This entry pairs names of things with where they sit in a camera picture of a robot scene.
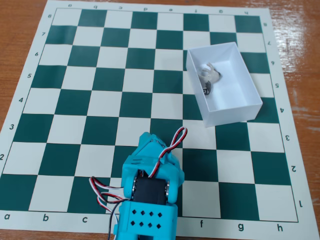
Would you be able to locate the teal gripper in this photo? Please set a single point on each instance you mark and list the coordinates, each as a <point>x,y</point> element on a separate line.
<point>144,143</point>

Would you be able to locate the small white grey toy horse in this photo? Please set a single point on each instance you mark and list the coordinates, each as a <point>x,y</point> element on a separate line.
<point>211,75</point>

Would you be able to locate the white rectangular open box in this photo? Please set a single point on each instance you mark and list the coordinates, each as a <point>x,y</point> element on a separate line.
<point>235,100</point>

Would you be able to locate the green and white chessboard mat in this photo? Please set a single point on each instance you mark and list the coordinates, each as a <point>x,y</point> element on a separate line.
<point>125,82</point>

